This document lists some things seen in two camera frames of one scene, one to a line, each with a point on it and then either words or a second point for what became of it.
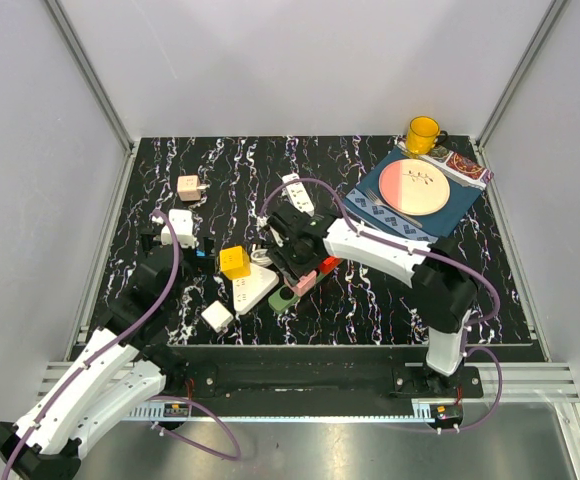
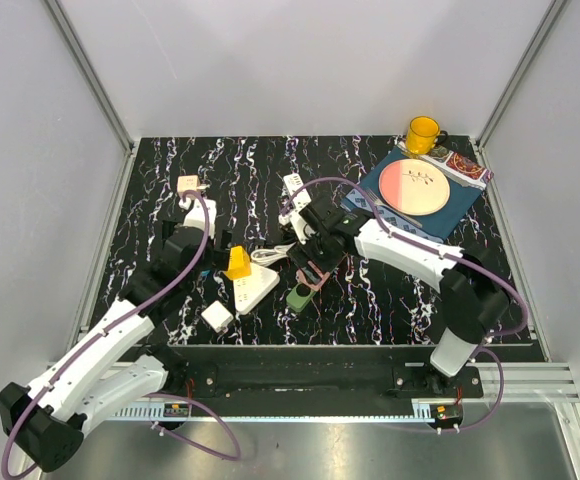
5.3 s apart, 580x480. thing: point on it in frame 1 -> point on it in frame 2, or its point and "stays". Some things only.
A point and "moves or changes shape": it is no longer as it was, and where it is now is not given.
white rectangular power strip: [297, 194] stays
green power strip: [284, 297] -> [299, 297]
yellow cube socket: [235, 262] stays
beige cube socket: [187, 188] stays
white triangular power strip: [250, 289] stays
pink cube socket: [306, 282] moves or changes shape
